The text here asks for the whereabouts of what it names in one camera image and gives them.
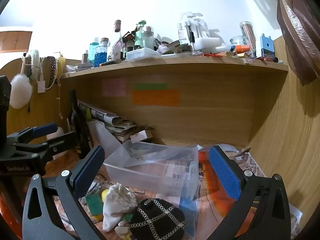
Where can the green pump bottle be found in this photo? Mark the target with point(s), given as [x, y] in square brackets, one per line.
[139, 36]

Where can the pink sticky note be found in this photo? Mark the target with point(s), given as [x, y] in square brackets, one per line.
[114, 87]

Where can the clear bottle with brown cap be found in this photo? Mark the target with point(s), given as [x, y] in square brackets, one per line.
[117, 37]

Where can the jar of blue beads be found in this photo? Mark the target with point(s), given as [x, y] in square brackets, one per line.
[101, 56]

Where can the glass bottle with silver cap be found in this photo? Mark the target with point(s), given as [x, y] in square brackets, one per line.
[148, 37]

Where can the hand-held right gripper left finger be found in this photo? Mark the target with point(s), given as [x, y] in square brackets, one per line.
[91, 170]

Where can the wooden cabinet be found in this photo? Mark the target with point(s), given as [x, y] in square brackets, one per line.
[15, 41]

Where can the orange tube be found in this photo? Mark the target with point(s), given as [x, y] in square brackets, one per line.
[242, 48]

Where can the clear plastic storage bin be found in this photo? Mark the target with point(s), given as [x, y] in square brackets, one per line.
[160, 172]

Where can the blue box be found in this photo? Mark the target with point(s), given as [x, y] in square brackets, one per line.
[267, 46]

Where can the wooden shelf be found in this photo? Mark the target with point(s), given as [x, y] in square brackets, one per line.
[175, 62]

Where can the orange sticky note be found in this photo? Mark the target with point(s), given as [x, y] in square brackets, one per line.
[156, 97]

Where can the green sticky note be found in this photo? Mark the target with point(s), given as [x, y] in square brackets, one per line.
[150, 86]

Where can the brown patterned headband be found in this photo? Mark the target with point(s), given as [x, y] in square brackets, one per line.
[53, 70]

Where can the brown curtain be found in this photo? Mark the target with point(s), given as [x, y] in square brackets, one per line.
[295, 30]

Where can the white fluffy pom-pom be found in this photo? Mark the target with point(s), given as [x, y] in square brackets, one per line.
[20, 92]

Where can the stack of magazines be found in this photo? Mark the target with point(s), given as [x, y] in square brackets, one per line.
[117, 125]

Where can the blue liquid bottle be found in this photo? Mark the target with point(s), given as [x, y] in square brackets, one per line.
[94, 51]

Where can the blue booklet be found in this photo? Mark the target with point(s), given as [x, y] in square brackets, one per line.
[188, 212]

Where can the white paper tag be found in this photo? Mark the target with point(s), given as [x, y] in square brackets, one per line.
[41, 86]

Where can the tall copper cylinder jar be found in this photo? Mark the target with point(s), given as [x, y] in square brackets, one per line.
[248, 33]

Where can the white crumpled cloth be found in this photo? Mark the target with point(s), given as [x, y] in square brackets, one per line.
[117, 205]

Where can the black and gold lipstick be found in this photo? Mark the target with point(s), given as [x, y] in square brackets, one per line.
[110, 63]

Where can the orange printed table mat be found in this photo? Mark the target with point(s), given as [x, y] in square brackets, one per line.
[212, 205]

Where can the green and yellow sponge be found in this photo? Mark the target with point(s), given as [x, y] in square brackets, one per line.
[95, 203]

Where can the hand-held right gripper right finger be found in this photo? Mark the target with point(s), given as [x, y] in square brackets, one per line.
[225, 173]

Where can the dark wine bottle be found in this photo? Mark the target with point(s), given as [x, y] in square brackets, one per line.
[76, 127]

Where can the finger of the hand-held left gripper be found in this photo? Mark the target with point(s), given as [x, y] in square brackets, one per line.
[45, 130]
[61, 143]

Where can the round glass jar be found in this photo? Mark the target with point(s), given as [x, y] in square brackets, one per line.
[238, 42]

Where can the white fluffy headband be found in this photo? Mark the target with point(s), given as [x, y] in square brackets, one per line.
[35, 62]

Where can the clear pump bottle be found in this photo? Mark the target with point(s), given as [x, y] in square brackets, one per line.
[186, 30]

